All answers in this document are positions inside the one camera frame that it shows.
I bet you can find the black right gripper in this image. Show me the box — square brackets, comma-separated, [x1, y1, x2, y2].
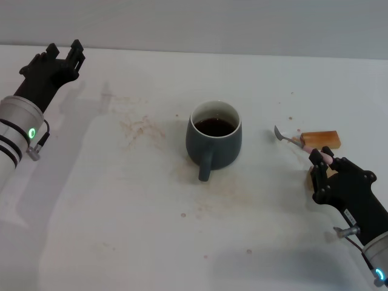
[308, 145, 388, 247]

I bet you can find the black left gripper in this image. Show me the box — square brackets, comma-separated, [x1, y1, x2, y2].
[13, 39, 86, 112]

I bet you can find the pink-handled metal spoon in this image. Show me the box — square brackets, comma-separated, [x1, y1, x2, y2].
[273, 124, 335, 167]

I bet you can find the grey ceramic cup with coffee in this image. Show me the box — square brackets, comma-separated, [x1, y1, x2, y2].
[185, 100, 243, 183]

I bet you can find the orange-stained wooden rest block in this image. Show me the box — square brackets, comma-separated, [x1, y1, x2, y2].
[299, 130, 342, 152]

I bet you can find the pale notched wooden rest block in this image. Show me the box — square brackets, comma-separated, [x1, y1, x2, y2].
[306, 165, 340, 191]

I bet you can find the left wrist cable with plug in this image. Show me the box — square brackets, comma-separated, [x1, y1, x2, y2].
[25, 119, 51, 162]

